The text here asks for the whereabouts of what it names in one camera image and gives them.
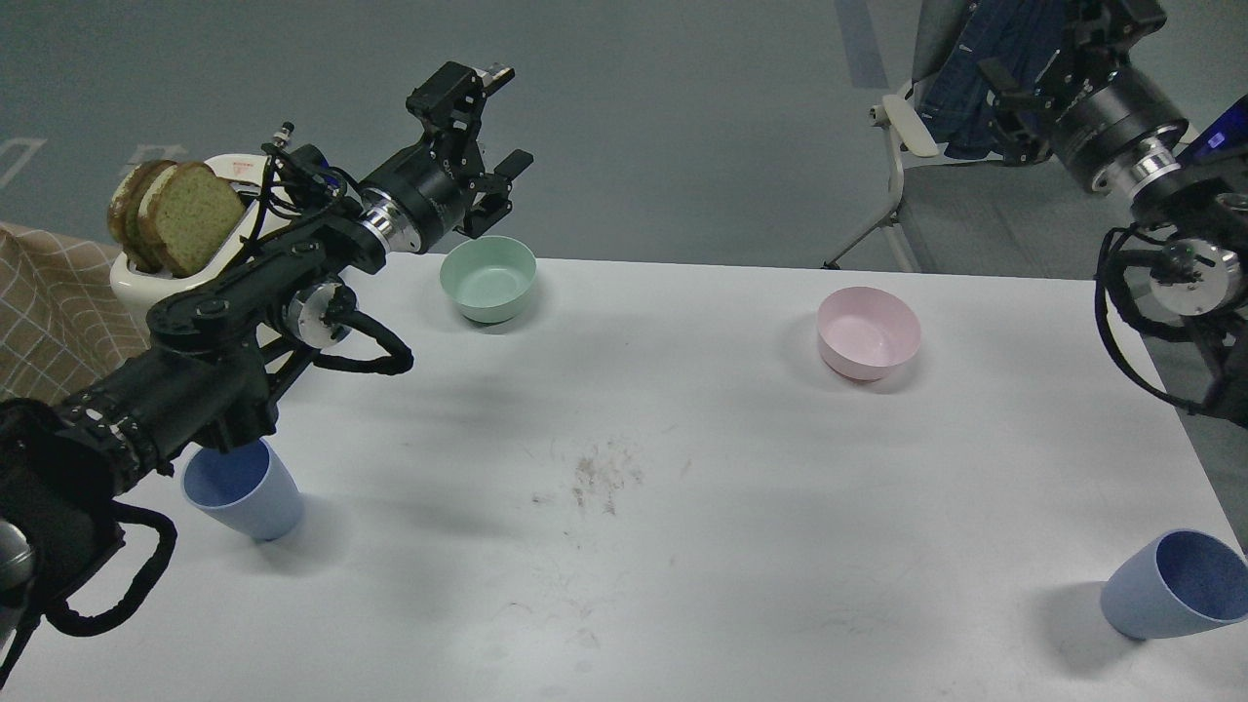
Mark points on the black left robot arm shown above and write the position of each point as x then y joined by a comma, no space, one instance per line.
222,355

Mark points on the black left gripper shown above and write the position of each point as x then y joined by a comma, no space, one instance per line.
441,184

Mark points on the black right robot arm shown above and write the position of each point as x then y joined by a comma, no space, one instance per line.
1177,271

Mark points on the grey office chair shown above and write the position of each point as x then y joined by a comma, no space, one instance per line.
980,217

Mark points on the front bread slice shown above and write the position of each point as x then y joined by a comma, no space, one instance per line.
187,214

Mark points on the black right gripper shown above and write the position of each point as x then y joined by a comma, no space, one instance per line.
1107,123

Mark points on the green bowl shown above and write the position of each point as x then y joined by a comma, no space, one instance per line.
489,280

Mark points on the bread slice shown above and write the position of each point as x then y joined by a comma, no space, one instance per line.
187,214
123,211

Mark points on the rear bread slice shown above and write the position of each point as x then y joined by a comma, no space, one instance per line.
123,211

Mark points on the pink bowl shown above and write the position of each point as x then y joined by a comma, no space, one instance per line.
866,334

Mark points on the cream toaster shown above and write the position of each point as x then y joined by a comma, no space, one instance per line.
138,292

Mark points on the blue cup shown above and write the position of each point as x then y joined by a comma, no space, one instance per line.
247,489
1184,582

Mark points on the brown patterned cloth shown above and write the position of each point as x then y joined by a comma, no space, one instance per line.
62,327

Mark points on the blue denim jacket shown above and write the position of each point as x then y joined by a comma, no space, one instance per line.
953,38

